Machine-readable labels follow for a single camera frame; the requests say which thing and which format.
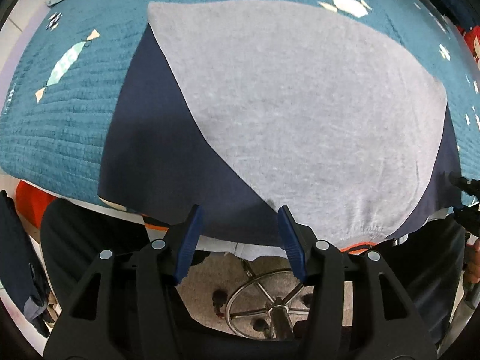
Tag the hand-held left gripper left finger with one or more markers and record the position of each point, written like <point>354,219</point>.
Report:
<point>187,243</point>

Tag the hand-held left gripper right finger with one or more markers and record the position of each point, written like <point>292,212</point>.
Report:
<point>294,243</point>

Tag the teal printed blanket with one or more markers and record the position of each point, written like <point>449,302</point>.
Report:
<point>67,127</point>

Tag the person's leg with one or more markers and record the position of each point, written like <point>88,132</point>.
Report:
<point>431,270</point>
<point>93,228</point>

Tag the grey and navy sweatshirt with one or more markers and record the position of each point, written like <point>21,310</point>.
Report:
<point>300,120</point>

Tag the person's right hand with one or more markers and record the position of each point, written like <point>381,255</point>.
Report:
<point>474,262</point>

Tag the dark blue hanging garment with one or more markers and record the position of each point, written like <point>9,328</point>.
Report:
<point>18,262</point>

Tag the orange box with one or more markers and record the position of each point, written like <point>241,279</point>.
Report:
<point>33,202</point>

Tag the person's left leg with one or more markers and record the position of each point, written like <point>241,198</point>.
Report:
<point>93,228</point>

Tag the red printed cushion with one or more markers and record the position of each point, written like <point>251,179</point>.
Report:
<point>473,45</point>

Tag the person's right leg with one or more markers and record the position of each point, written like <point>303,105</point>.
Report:
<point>431,270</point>

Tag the chrome swivel chair base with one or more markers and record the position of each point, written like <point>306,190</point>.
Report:
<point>277,303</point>

